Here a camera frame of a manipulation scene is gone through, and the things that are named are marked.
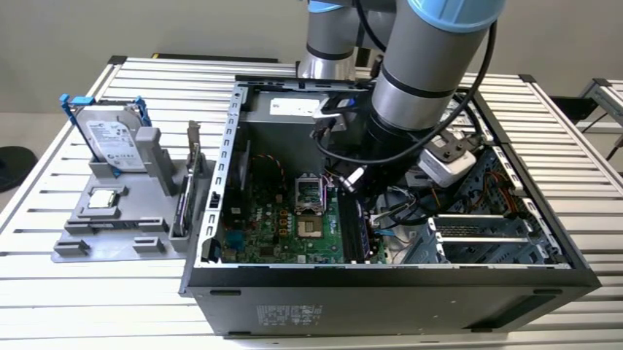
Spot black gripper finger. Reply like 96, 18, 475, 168
339, 164, 372, 205

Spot black RAM slot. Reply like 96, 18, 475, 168
339, 189, 351, 264
344, 191, 356, 264

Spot metal socket cover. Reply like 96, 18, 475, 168
295, 173, 326, 214

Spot CPU socket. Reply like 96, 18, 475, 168
298, 214, 328, 238

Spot grey power supply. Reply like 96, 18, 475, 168
240, 90, 371, 172

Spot green motherboard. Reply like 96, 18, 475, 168
222, 180, 391, 264

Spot metal disk bay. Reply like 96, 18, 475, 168
427, 213, 554, 264

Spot black case fan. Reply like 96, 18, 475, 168
227, 140, 252, 223

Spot blue VGA port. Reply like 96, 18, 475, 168
223, 229, 246, 253

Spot graphics card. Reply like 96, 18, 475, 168
169, 120, 214, 238

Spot black PC case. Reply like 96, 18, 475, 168
177, 74, 603, 338

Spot grey parts rack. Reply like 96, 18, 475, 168
51, 127, 218, 263

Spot hard disk in blue carrier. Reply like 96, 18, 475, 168
60, 93, 155, 179

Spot silver CPU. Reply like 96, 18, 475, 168
88, 189, 120, 209

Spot black round floor base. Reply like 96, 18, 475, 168
0, 145, 39, 193

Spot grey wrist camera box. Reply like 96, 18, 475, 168
416, 136, 478, 187

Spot black cable bundle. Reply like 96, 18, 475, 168
376, 187, 471, 229

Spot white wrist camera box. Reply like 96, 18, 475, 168
311, 93, 359, 133

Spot multicolour twisted fan wire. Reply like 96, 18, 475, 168
250, 154, 290, 194

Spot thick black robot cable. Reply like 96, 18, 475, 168
311, 20, 500, 167

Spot aluminium frame table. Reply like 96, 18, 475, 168
550, 77, 623, 161

